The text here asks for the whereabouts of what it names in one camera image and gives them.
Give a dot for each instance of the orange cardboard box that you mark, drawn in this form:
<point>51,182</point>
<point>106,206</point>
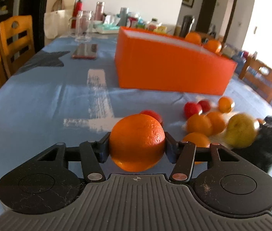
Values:
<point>150,61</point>

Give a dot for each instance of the wooden chair behind bowl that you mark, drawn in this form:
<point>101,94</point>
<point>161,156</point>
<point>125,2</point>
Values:
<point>258,76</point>

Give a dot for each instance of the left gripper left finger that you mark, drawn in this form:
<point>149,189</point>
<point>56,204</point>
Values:
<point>90,155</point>

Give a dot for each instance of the large orange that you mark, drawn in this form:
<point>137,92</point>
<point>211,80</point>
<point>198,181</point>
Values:
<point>137,143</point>

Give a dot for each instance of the pink bottle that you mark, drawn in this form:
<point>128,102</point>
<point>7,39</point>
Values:
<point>99,11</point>

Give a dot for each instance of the orange in bowl left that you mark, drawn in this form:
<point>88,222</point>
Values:
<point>193,38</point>

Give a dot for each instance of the smartphone red case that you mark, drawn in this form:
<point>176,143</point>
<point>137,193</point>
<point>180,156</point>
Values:
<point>85,51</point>

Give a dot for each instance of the small orange tangerine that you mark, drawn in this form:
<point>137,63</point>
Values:
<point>225,104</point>

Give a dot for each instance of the grey blue bottle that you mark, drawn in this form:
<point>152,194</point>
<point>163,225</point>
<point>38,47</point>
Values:
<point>123,16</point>

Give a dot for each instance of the red umbrella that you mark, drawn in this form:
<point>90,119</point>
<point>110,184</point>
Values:
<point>77,8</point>

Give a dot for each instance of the beige paper bag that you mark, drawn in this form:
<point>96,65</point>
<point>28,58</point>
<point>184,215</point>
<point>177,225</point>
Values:
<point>56,17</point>

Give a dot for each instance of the glass jar mug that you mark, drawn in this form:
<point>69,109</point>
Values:
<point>80,27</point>

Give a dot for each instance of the wooden chair far left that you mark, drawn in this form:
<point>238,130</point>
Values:
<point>16,42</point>

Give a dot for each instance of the red cherry tomato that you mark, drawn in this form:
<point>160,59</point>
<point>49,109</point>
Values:
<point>205,105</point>

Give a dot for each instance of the blue tablecloth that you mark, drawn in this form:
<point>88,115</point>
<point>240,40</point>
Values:
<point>56,98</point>

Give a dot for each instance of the orange in bowl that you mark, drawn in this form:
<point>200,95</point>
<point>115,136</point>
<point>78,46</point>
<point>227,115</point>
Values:
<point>213,46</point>
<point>193,38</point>

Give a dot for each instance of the yellow pear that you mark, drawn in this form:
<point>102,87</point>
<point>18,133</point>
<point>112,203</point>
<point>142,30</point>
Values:
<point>241,131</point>

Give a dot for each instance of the black thermos bottle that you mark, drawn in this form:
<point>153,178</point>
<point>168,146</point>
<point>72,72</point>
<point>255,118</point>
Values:
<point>186,26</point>

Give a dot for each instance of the black cloth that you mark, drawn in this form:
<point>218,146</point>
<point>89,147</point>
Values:
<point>259,152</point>

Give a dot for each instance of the orange in bowl right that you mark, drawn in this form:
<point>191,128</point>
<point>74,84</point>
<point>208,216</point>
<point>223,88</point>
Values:
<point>213,46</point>

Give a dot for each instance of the red small fruit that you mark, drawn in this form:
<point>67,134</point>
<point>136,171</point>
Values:
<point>192,108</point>

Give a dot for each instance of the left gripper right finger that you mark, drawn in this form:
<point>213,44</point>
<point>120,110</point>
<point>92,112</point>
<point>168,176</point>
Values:
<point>184,154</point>

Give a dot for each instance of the tissue box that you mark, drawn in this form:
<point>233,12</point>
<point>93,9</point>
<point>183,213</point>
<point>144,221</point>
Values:
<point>107,29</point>

